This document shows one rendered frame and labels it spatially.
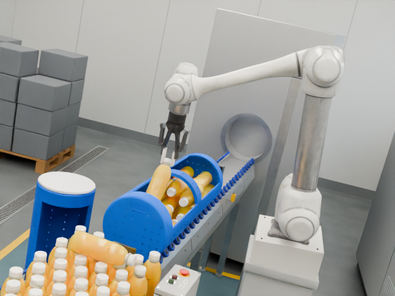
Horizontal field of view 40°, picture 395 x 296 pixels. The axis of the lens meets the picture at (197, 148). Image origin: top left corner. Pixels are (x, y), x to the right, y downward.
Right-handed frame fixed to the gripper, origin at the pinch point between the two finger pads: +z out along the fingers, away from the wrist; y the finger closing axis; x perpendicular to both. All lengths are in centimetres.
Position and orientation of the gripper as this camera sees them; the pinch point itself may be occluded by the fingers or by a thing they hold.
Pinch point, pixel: (168, 157)
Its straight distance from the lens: 233.4
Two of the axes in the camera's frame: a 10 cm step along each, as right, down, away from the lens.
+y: -9.2, -2.8, 2.6
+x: -3.2, 1.9, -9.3
